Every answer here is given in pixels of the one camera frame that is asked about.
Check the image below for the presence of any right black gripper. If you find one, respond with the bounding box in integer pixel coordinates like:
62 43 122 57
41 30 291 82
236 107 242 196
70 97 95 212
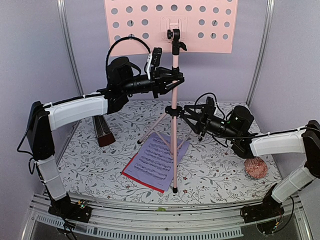
182 103 240 142

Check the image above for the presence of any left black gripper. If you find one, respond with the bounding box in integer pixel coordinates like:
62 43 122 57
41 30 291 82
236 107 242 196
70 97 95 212
121 66 186 98

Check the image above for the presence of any purple sheet music page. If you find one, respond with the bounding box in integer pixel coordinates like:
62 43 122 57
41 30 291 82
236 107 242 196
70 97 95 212
121 132 174 193

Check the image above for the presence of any pink music stand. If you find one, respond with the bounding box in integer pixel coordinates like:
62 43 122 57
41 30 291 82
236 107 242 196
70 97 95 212
103 0 239 193

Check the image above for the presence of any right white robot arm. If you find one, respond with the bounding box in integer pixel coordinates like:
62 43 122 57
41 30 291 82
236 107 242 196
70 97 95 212
181 103 320 218

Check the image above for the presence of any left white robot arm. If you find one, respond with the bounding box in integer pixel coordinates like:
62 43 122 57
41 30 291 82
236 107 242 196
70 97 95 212
23 55 184 217

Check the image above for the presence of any floral table mat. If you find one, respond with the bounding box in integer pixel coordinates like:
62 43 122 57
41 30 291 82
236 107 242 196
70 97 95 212
58 100 281 205

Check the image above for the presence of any red patterned egg shaker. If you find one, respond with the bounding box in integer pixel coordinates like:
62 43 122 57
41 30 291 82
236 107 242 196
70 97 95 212
244 157 268 179

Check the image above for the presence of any brown wooden metronome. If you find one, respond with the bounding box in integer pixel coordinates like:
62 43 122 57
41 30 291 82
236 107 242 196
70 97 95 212
93 115 116 148

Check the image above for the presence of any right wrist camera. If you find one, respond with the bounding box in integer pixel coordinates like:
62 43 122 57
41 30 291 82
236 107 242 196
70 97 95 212
205 96 217 117

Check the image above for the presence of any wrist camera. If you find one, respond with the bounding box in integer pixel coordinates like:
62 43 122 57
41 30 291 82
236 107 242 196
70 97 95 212
205 96 217 117
144 47 163 80

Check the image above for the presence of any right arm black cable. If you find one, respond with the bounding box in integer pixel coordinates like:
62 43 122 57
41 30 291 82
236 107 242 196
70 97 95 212
193 92 258 148

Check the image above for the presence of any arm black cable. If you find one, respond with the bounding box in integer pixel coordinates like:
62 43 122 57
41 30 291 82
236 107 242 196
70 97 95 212
104 36 154 73
193 92 258 148

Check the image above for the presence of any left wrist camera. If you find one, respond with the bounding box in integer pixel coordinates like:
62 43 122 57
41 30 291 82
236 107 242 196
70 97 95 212
144 47 163 80

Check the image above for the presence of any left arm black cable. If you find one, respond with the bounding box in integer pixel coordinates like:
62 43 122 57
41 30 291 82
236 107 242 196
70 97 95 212
104 36 154 73

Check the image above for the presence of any aluminium front rail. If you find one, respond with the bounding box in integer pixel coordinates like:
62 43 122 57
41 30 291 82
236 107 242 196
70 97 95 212
21 193 313 240

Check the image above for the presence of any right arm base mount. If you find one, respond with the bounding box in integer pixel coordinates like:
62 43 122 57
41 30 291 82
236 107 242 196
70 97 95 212
240 203 285 223

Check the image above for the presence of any right metal frame post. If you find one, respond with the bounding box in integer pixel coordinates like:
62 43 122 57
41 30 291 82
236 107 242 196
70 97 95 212
246 0 275 107

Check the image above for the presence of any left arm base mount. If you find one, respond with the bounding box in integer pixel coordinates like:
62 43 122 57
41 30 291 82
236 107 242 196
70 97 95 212
48 200 93 223

